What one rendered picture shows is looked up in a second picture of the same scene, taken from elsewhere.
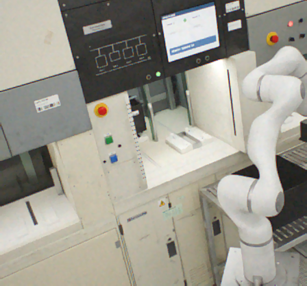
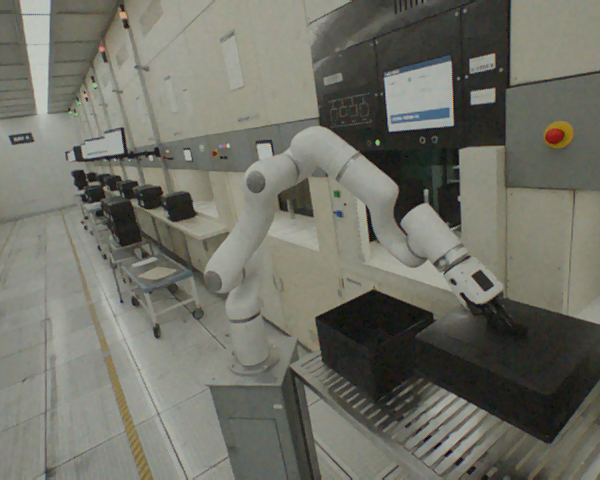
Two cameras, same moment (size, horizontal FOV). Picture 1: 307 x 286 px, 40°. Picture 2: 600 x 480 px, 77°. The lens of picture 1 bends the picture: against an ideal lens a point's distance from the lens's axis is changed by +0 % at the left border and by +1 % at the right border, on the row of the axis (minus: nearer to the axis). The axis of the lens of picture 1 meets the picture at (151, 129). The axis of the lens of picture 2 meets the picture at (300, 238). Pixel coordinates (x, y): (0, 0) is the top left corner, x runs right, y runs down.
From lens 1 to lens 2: 204 cm
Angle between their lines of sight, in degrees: 74
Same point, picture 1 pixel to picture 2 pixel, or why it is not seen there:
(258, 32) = (527, 117)
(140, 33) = (364, 91)
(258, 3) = (544, 60)
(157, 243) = not seen: hidden behind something
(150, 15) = (373, 70)
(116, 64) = (343, 120)
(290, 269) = (257, 378)
